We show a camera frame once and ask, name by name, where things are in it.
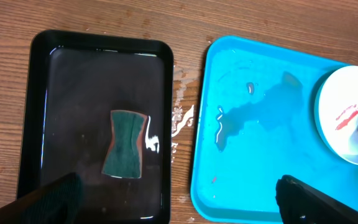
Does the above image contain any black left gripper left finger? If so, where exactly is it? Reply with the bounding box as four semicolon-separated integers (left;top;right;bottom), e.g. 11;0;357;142
0;173;83;224

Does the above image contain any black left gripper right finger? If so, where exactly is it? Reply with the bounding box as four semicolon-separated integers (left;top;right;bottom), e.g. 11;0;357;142
275;175;358;224

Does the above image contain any light blue round plate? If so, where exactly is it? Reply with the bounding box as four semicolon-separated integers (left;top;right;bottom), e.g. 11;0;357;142
314;65;358;165

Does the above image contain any teal plastic tray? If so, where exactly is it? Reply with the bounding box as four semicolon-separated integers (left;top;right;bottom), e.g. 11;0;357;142
190;36;358;223

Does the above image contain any black water tray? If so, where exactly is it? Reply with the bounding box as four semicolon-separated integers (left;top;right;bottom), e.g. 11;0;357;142
17;30;173;223

